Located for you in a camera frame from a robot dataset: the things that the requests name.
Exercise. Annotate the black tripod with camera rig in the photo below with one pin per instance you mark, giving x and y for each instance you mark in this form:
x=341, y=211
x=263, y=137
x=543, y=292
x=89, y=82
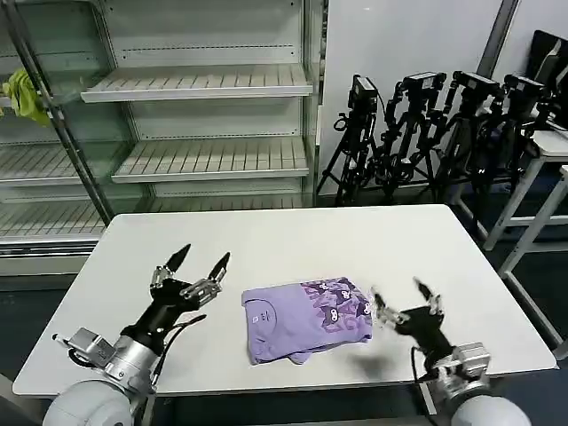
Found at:
x=521, y=120
x=412, y=133
x=470, y=133

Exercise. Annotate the purple printed shirt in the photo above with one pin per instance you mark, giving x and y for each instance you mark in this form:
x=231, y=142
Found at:
x=293, y=324

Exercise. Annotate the black tripod with box camera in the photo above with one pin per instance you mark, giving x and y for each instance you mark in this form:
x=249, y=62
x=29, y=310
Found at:
x=355, y=151

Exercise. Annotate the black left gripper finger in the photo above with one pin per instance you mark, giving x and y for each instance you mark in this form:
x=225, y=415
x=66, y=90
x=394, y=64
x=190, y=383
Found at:
x=208, y=288
x=171, y=268

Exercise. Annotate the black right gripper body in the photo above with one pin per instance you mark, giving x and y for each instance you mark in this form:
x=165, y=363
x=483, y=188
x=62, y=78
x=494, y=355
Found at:
x=421, y=328

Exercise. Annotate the empty white shelf unit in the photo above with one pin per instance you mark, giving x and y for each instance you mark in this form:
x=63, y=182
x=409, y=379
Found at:
x=208, y=115

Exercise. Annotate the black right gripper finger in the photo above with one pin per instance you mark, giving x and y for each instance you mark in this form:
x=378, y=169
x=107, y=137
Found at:
x=385, y=313
x=429, y=297

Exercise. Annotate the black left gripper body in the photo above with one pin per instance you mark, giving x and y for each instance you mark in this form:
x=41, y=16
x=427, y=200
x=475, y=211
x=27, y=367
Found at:
x=160, y=310

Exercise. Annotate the white desk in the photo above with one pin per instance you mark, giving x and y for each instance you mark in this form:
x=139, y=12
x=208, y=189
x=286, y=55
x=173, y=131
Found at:
x=532, y=248
x=528, y=186

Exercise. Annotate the yellow-green cloth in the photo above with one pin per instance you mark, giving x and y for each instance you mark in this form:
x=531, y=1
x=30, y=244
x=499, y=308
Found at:
x=24, y=95

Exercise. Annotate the steel rack frame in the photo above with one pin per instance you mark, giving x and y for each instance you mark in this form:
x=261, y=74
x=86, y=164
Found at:
x=57, y=120

